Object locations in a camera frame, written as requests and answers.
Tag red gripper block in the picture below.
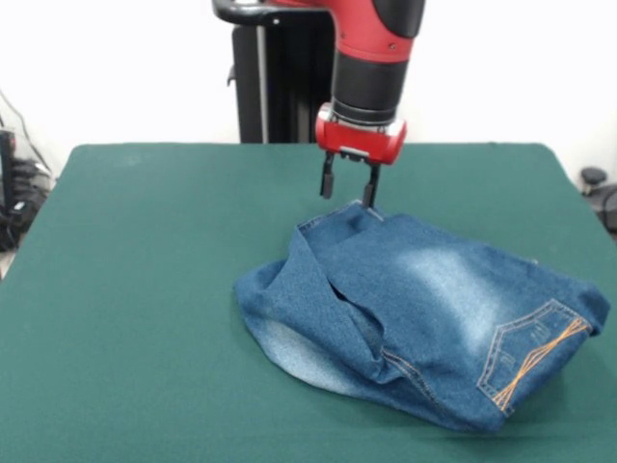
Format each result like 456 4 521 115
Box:
315 102 409 209

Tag blue denim jeans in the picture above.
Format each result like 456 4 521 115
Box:
232 200 612 434

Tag dark green table cloth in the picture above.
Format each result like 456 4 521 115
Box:
0 142 617 463

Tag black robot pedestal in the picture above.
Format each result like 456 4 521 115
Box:
211 0 338 145

